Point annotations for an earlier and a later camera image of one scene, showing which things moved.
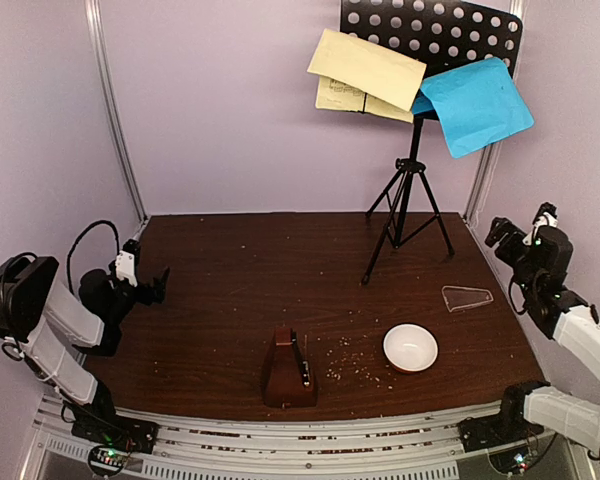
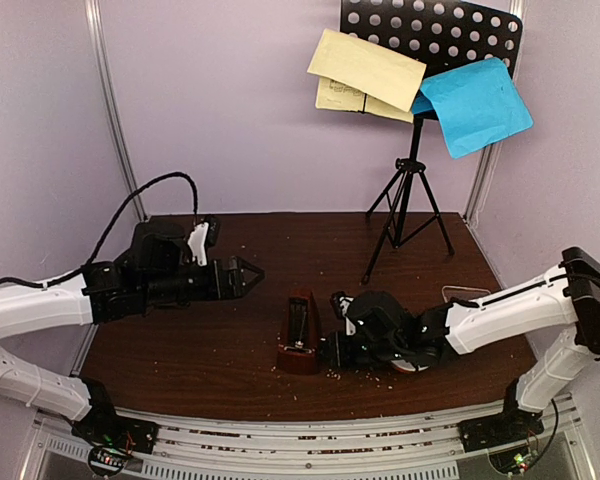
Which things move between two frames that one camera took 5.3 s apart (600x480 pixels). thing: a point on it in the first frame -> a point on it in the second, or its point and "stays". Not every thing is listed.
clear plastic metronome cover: x=458 y=297 stays
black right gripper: x=508 y=239 -> x=331 y=356
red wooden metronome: x=288 y=380 -> x=299 y=352
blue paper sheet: x=474 y=105 stays
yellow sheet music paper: x=355 y=76 stays
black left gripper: x=158 y=289 -> x=218 y=289
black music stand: x=448 y=36 stays
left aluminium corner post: x=93 y=12 stays
